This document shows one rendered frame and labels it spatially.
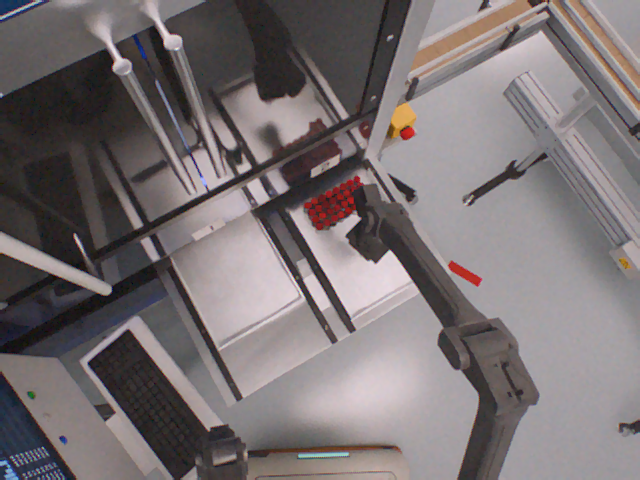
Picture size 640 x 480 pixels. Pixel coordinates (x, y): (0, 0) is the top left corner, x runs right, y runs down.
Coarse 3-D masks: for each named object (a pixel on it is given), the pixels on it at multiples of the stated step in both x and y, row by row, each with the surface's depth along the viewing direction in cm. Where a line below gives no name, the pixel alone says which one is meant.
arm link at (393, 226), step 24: (384, 216) 111; (408, 216) 112; (384, 240) 111; (408, 240) 105; (408, 264) 103; (432, 264) 100; (432, 288) 96; (456, 288) 95; (456, 312) 90; (480, 312) 90; (456, 336) 87; (456, 360) 85
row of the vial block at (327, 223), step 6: (348, 210) 149; (354, 210) 149; (336, 216) 148; (342, 216) 148; (348, 216) 150; (318, 222) 148; (324, 222) 148; (330, 222) 148; (336, 222) 149; (318, 228) 147; (324, 228) 150; (318, 234) 151
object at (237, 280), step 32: (256, 224) 152; (192, 256) 149; (224, 256) 149; (256, 256) 149; (192, 288) 146; (224, 288) 147; (256, 288) 147; (288, 288) 147; (224, 320) 144; (256, 320) 145
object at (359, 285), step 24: (384, 192) 152; (312, 240) 151; (336, 240) 151; (336, 264) 149; (360, 264) 150; (384, 264) 150; (336, 288) 148; (360, 288) 148; (384, 288) 148; (360, 312) 143
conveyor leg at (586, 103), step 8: (584, 96) 179; (576, 104) 184; (584, 104) 180; (592, 104) 178; (568, 112) 189; (576, 112) 185; (584, 112) 183; (560, 120) 195; (568, 120) 191; (576, 120) 189; (560, 128) 197; (568, 128) 195; (536, 144) 215; (528, 152) 222; (536, 152) 217; (520, 160) 230; (528, 160) 225; (520, 168) 234
